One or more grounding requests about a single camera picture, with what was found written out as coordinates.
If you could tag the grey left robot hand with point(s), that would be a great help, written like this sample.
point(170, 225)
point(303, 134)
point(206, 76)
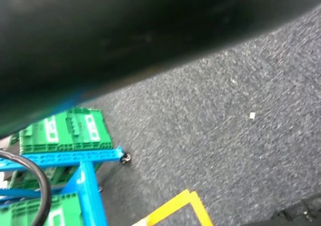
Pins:
point(100, 35)

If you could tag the blue metal shelf rack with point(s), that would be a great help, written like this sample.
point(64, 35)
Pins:
point(88, 184)

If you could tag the green plastic crate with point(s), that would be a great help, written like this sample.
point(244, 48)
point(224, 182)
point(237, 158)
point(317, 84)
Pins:
point(67, 211)
point(105, 135)
point(35, 135)

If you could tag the yellow floor tape square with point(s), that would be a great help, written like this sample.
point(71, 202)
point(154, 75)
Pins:
point(176, 204)

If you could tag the white floor scrap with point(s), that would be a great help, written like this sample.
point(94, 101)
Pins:
point(252, 116)

